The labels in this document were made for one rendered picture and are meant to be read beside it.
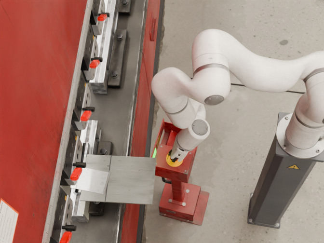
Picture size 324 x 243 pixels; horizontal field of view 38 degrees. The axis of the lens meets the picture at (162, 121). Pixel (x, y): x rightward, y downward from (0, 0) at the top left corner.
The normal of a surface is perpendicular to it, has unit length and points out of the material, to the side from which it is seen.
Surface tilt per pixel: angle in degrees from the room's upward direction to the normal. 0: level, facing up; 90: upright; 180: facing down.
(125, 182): 0
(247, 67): 43
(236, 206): 0
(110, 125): 0
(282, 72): 31
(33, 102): 90
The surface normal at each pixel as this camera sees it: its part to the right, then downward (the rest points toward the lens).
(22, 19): 1.00, 0.04
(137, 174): -0.06, -0.45
